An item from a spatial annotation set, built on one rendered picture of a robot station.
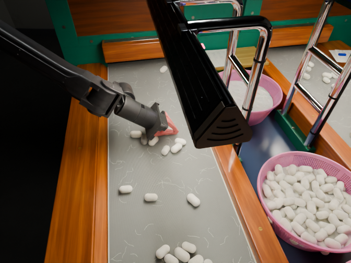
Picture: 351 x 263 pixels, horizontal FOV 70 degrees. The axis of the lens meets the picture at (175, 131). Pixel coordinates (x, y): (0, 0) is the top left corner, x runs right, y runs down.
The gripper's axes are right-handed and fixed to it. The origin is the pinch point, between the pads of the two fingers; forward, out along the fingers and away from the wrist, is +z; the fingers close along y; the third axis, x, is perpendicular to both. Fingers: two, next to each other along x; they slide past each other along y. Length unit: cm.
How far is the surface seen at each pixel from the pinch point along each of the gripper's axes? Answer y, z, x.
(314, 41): 4.8, 15.6, -43.2
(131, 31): 47.4, -14.1, -3.4
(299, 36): 40, 43, -46
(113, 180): -12.8, -13.3, 14.1
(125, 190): -17.5, -11.9, 10.8
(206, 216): -27.4, 2.7, 0.2
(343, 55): 30, 60, -53
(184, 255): -35.4, -4.1, 3.4
